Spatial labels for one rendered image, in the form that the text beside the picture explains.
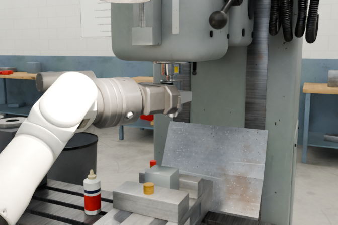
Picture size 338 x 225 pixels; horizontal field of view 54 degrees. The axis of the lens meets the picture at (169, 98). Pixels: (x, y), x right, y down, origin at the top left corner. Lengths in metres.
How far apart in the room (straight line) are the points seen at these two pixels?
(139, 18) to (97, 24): 5.35
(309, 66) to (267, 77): 3.82
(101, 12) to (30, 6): 1.59
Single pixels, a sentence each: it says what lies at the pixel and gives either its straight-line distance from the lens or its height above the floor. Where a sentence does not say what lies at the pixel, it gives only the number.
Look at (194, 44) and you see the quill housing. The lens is 0.58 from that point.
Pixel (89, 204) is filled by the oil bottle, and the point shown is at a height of 0.96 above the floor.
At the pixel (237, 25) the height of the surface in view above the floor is 1.38.
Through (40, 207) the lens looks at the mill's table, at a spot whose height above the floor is 0.93.
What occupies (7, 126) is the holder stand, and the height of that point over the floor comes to 1.13.
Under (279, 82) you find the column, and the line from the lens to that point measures 1.01.
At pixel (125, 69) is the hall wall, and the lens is 5.62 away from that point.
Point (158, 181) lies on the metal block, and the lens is 0.73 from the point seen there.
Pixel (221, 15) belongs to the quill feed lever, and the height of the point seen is 1.39.
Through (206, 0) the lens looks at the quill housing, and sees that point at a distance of 0.59.
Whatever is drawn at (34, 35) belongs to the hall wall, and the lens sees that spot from 6.84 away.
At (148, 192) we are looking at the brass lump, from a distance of 0.69.
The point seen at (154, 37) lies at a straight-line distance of 0.57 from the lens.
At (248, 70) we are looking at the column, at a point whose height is 1.27.
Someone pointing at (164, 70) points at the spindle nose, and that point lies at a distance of 0.67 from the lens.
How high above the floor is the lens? 1.33
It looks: 9 degrees down
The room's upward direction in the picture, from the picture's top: straight up
